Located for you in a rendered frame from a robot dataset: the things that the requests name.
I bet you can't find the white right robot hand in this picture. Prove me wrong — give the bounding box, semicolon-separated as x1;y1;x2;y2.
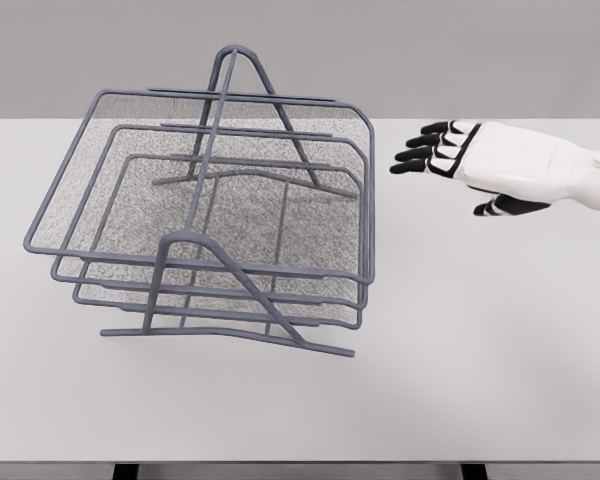
388;119;583;218

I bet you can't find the medium grey mesh tray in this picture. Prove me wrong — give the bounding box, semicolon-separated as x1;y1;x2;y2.
50;122;372;312

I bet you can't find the small grey mesh tray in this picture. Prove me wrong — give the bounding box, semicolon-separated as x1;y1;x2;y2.
71;154;367;332

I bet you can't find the large grey mesh tray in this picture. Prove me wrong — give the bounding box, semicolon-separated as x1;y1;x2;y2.
22;88;379;292

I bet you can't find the grey wire rack frame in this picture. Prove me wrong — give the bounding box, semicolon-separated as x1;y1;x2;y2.
99;45;357;360

